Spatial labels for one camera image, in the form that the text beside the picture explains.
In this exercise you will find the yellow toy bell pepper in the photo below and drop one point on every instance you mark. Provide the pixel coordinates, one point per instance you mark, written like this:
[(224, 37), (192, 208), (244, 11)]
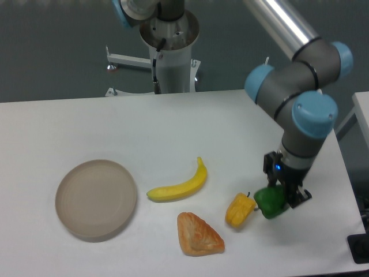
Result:
[(239, 209)]

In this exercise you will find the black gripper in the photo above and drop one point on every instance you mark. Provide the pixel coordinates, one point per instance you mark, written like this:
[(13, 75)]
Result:
[(289, 170)]

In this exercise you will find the green toy bell pepper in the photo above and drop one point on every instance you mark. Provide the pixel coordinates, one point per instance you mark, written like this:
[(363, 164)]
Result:
[(271, 201)]

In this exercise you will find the yellow toy banana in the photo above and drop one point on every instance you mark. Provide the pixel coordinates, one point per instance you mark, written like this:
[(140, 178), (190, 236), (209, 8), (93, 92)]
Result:
[(183, 190)]

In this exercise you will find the toy puff pastry turnover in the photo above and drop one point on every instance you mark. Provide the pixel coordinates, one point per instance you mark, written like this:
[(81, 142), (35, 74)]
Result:
[(196, 237)]

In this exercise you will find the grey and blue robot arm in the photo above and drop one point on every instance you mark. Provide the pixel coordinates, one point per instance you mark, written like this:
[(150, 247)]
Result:
[(291, 96)]

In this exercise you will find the beige round plate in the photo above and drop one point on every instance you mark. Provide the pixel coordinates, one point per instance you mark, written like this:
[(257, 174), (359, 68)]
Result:
[(96, 200)]

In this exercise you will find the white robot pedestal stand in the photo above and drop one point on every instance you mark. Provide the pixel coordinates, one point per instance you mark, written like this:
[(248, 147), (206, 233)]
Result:
[(169, 41)]

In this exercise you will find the black device at table edge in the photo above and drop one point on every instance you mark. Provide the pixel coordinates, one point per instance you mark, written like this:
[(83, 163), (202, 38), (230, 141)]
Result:
[(358, 245)]

